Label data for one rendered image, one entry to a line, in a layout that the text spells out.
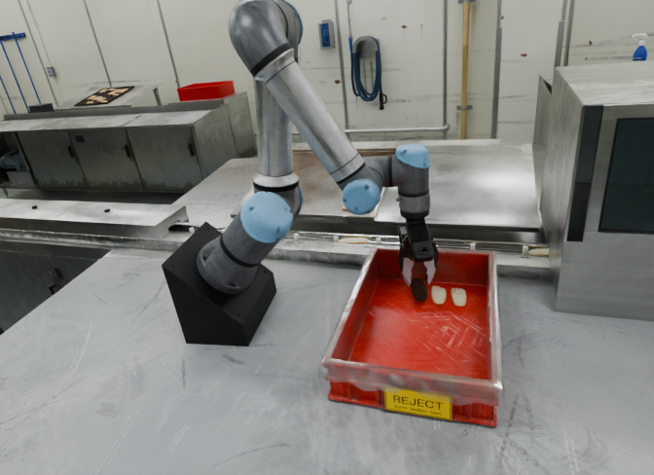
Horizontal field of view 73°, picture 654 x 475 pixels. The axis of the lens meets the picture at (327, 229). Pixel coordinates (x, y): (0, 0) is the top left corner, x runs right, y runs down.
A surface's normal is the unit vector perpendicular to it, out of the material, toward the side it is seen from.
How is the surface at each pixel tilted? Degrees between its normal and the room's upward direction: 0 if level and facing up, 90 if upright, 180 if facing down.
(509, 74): 90
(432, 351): 0
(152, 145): 90
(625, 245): 90
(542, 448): 0
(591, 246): 90
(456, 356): 0
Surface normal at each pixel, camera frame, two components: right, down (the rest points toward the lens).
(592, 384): -0.11, -0.89
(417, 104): -0.33, 0.44
